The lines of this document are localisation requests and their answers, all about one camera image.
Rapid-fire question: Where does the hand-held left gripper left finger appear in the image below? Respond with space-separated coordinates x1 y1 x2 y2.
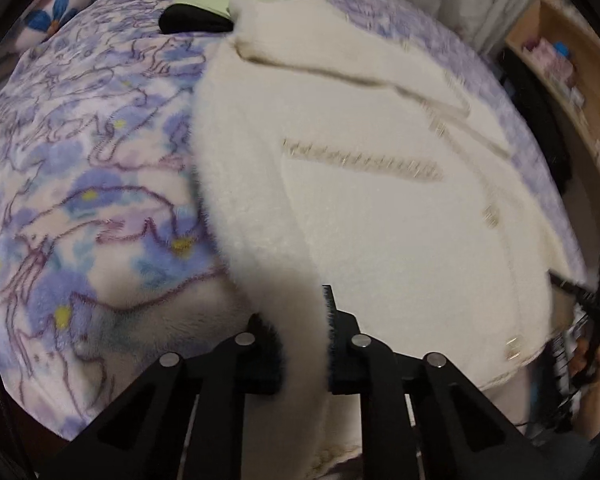
40 312 286 480

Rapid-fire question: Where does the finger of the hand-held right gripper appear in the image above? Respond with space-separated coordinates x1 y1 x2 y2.
549 270 598 306

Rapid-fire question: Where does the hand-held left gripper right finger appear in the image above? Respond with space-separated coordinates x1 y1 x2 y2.
322 285 536 480

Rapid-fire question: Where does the white fuzzy cardigan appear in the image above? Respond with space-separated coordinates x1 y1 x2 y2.
187 0 588 480

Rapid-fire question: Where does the person's right forearm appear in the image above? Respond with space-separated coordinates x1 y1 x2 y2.
555 385 600 480

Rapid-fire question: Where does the person's right hand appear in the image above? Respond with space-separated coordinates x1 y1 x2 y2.
569 340 600 386

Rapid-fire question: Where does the zebra striped cloth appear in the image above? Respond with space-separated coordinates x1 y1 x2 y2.
530 325 581 431

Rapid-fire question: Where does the wooden desk shelf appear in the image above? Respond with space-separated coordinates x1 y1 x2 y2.
505 0 600 271

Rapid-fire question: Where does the stack of pink boxes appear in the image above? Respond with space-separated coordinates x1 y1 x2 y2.
527 37 576 91

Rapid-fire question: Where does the purple cat-print blanket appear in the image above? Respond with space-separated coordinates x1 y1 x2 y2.
0 0 588 441

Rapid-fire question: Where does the beige patterned curtain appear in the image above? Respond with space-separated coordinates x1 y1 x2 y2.
440 0 546 56

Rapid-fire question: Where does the black garment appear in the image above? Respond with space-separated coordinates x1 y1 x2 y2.
160 4 236 33

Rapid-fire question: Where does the rolled blue floral quilt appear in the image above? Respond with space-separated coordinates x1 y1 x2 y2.
10 0 131 46

